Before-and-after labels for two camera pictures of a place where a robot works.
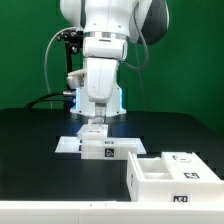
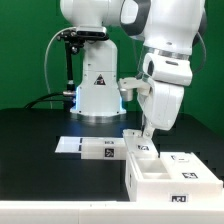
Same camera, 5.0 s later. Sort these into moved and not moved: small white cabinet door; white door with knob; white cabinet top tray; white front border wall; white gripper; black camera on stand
Moved: white gripper; small white cabinet door
Not moved: white door with knob; white front border wall; black camera on stand; white cabinet top tray
